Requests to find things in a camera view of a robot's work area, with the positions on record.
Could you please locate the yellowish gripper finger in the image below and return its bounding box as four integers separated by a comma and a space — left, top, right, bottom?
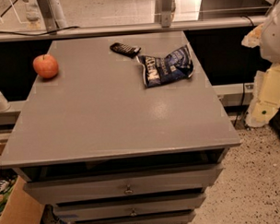
245, 64, 280, 127
241, 24, 263, 48

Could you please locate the blue chip bag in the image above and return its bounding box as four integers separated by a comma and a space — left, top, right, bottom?
136, 45, 193, 88

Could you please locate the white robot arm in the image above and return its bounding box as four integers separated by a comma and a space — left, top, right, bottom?
241, 1, 280, 127

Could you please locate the red apple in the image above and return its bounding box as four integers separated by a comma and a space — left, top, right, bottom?
33, 54, 58, 79

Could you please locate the top grey drawer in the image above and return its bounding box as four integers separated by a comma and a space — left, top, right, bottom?
24, 164, 223, 205

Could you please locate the grey drawer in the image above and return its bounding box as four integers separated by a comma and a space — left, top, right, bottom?
54, 193, 205, 221
75, 210, 195, 224
24, 164, 223, 205

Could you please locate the black snack bar wrapper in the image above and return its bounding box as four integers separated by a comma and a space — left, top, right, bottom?
110, 42, 141, 59

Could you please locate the middle grey drawer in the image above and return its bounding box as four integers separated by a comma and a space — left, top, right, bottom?
54, 193, 205, 221

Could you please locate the grey drawer cabinet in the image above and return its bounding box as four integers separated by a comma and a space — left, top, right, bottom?
0, 29, 245, 224

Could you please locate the bottom grey drawer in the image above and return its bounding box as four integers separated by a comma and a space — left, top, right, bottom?
75, 210, 195, 224

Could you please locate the cardboard box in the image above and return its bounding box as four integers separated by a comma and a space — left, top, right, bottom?
0, 177, 45, 224

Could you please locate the colourful package on floor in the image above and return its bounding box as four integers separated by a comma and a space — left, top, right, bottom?
0, 176, 17, 213

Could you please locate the black cable on rail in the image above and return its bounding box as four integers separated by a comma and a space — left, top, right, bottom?
0, 25, 80, 38

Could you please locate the grey metal rail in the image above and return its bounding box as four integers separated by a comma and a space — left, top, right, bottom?
0, 16, 267, 42

